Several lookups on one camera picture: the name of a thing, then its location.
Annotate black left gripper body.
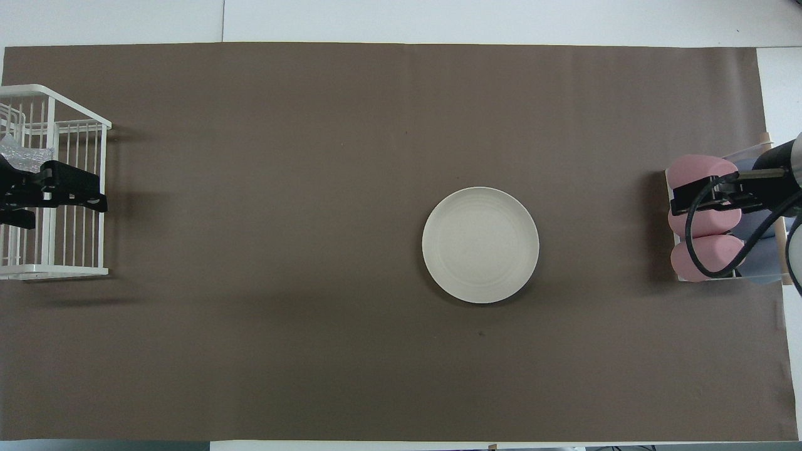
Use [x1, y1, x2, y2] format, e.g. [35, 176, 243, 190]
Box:
[0, 155, 44, 229]

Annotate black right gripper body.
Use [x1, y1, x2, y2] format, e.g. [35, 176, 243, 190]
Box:
[752, 140, 798, 189]

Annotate cream round plate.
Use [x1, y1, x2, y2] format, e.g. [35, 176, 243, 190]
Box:
[422, 187, 540, 305]

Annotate blue plastic cup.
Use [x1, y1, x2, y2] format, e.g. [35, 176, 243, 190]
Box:
[738, 209, 781, 244]
[732, 157, 770, 182]
[734, 238, 789, 286]

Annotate pink plastic cup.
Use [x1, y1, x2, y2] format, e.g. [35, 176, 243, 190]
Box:
[668, 209, 742, 239]
[665, 155, 740, 199]
[670, 234, 747, 283]

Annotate cup rack with wooden bar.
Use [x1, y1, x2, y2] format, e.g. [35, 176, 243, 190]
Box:
[664, 132, 794, 286]

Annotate brown table mat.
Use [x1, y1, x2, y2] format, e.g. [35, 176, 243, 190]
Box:
[0, 43, 800, 442]

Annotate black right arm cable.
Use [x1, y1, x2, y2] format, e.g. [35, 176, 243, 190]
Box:
[685, 168, 802, 278]

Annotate white wire dish rack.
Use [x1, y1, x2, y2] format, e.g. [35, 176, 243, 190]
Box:
[0, 84, 112, 281]

